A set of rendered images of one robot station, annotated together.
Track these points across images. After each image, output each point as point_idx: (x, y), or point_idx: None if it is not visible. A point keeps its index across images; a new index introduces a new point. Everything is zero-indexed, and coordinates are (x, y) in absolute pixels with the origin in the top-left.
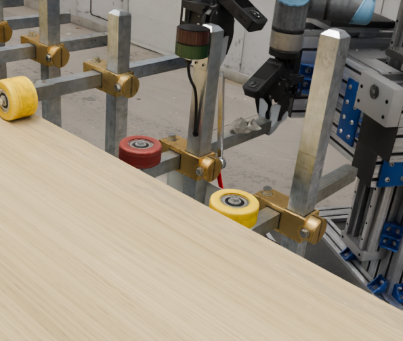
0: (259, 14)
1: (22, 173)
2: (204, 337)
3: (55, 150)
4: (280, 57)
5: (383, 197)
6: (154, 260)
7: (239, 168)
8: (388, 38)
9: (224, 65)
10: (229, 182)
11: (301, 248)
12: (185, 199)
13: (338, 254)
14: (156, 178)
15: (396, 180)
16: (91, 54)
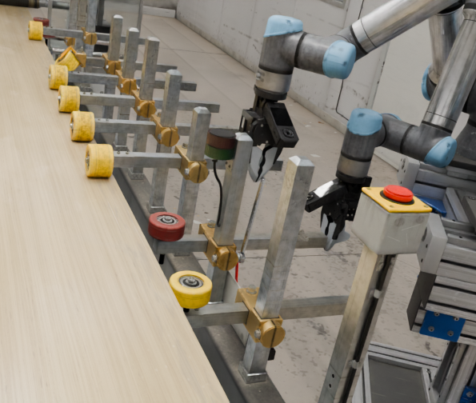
0: (290, 133)
1: (57, 215)
2: (56, 357)
3: (98, 206)
4: (341, 178)
5: (465, 356)
6: (81, 299)
7: (402, 298)
8: None
9: None
10: (382, 308)
11: (262, 349)
12: (154, 269)
13: None
14: (308, 281)
15: (442, 333)
16: (318, 149)
